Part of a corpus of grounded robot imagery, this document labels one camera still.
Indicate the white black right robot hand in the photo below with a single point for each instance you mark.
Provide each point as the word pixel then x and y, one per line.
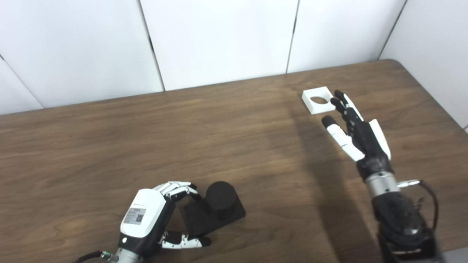
pixel 369 144

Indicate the black peg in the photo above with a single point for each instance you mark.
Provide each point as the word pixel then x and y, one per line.
pixel 219 199

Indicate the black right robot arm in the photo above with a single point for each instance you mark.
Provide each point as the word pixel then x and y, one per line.
pixel 398 219

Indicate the white square piece with hole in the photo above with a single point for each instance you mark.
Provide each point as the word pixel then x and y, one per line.
pixel 310 106

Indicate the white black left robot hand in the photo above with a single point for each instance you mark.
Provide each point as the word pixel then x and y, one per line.
pixel 144 213

